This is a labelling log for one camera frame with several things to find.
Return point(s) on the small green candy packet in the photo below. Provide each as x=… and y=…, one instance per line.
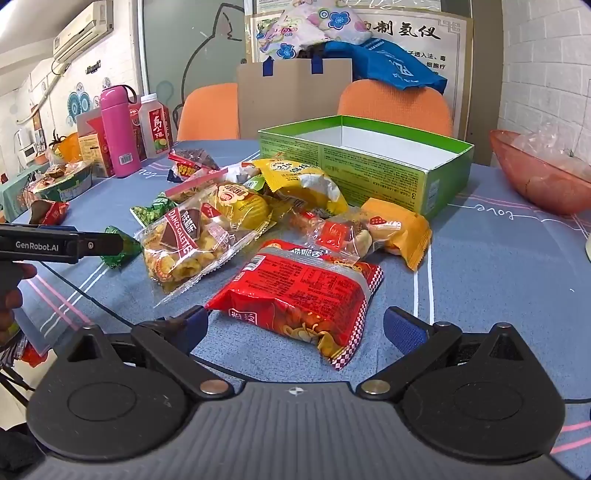
x=125, y=248

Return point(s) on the pink thermos bottle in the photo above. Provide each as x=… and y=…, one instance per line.
x=118, y=129

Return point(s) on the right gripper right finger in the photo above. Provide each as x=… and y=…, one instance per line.
x=425, y=348

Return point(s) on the person's left hand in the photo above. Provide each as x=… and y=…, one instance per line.
x=11, y=296

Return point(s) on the yellow cake packet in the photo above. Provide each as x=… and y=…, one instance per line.
x=245, y=209

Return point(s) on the floral cloth bundle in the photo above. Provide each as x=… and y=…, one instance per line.
x=307, y=24

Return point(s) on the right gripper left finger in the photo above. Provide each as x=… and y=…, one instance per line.
x=167, y=344

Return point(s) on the orange chair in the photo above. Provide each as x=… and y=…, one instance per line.
x=210, y=113
x=421, y=108

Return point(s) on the orange snack packet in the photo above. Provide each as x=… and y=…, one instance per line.
x=400, y=231

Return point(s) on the red plastic bowl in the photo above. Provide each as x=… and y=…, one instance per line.
x=548, y=187

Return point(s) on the air conditioner unit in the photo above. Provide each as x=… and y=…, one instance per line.
x=86, y=29

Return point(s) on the clear twisted cracker bag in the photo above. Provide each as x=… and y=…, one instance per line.
x=192, y=241

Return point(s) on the pink striped chip bag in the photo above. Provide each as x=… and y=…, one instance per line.
x=194, y=184

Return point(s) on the red noodle snack packet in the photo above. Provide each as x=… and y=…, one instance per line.
x=303, y=294

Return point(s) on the instant noodle bowl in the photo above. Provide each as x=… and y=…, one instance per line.
x=63, y=183

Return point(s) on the white juice bottle red label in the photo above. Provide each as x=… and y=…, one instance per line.
x=155, y=126

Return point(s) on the clear red label snack packet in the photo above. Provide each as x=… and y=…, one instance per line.
x=346, y=236

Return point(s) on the green pea snack packet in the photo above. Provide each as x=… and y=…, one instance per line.
x=146, y=215

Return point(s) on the right orange chair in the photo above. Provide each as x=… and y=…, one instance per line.
x=421, y=108

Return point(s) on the yellow egg yolk pastry packet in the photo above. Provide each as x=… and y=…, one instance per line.
x=304, y=182

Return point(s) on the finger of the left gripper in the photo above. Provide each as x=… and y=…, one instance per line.
x=92, y=244

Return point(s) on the brown cardboard sheet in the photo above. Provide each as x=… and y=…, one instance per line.
x=277, y=92

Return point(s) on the left orange chair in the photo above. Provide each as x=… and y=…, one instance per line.
x=210, y=113

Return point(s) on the dark red date packet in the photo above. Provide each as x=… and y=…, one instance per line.
x=189, y=162

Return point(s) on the green open cardboard box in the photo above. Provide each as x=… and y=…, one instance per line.
x=419, y=170

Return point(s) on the blue fabric bag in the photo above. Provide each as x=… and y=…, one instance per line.
x=384, y=61

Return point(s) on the small red brown snack packet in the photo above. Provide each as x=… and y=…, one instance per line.
x=48, y=212

